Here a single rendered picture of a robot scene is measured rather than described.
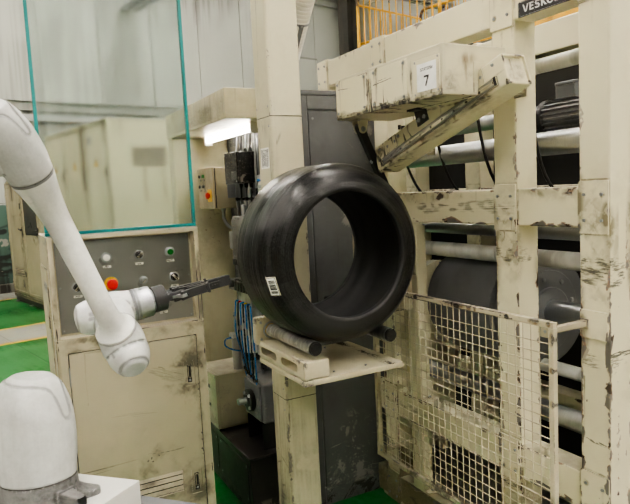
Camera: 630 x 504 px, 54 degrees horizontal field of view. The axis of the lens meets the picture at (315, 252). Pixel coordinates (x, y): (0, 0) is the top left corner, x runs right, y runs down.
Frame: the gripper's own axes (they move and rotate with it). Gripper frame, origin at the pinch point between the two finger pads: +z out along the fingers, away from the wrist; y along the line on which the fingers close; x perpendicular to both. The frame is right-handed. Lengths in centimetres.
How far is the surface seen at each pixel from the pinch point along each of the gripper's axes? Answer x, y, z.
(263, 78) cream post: -61, 29, 40
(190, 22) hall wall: -310, 1008, 363
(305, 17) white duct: -88, 61, 79
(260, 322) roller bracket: 22.2, 22.6, 19.0
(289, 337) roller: 24.6, 3.4, 20.7
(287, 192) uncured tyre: -22.6, -7.6, 24.3
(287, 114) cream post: -48, 26, 45
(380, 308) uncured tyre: 20, -12, 48
